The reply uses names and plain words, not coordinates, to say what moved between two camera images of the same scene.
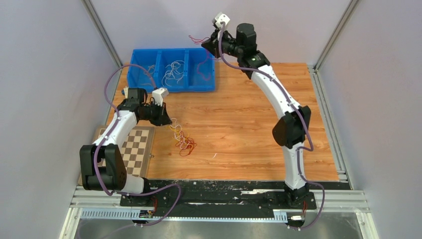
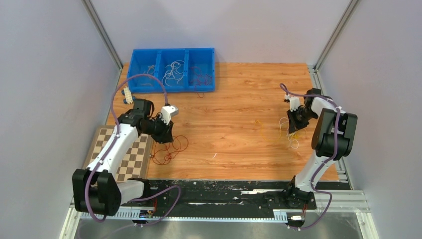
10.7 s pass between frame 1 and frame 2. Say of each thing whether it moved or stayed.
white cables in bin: stayed
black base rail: stayed
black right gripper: moved
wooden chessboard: stayed
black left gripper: moved
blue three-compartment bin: stayed
